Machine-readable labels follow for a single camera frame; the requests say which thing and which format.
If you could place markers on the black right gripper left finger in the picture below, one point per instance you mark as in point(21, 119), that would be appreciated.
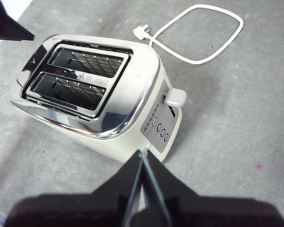
point(73, 212)

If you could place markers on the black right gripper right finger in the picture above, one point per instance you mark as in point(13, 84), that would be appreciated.
point(203, 212)

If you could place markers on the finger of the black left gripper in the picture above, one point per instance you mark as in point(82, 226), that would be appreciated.
point(4, 28)

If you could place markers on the cream toaster with chrome top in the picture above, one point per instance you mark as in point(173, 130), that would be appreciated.
point(132, 78)

